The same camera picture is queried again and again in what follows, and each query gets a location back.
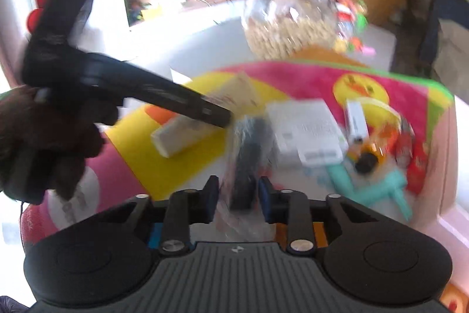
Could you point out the person's left hand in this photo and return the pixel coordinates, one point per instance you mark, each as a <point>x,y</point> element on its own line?
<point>44,140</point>

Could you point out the clear packet red contents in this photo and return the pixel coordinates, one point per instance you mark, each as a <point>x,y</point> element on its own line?
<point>401,137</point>

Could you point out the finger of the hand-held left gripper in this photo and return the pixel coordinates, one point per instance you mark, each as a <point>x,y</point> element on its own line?
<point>165,93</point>

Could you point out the black item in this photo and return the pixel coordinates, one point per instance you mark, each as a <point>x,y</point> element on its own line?
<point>245,170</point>

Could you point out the white cardboard box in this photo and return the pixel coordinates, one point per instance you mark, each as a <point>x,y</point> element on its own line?
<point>307,131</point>

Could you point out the teal plastic toy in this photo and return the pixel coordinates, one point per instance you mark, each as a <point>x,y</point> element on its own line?
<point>370,188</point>

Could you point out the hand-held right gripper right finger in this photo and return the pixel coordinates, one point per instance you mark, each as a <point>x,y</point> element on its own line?
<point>264,200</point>

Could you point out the dark blue cabinet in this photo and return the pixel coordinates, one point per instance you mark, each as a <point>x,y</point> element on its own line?
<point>436,16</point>

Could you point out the cream rectangular box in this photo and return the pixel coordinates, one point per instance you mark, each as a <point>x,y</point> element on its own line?
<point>176,137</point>

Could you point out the glass jar of peanuts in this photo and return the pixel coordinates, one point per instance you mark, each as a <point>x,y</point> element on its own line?
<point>289,30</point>

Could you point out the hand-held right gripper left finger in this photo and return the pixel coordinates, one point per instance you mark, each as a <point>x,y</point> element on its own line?
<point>211,196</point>

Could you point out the colourful printed play mat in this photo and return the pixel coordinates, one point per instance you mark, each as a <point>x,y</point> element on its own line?
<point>304,85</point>

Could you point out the green gumball toy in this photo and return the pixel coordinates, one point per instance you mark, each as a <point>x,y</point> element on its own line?
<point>361,19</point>

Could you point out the grey sofa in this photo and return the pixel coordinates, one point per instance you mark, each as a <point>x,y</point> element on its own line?
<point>454,49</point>

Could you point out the beige tube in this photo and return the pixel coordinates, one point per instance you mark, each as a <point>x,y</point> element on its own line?
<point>238,91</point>

